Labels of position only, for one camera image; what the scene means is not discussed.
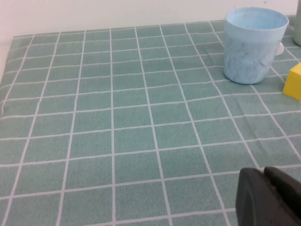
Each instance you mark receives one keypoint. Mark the green white-checked tablecloth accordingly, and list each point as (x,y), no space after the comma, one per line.
(131,131)

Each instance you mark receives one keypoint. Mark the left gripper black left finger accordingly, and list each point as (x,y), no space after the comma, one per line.
(254,200)

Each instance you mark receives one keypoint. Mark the yellow foam cube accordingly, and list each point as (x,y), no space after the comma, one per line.
(294,82)

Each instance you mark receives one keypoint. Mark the light blue marbled cup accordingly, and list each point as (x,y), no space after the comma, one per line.
(247,58)

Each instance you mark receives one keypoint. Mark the pale green plastic cup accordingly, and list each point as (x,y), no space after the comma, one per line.
(298,26)

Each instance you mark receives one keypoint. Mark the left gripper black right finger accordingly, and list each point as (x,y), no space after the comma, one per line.
(289,193)

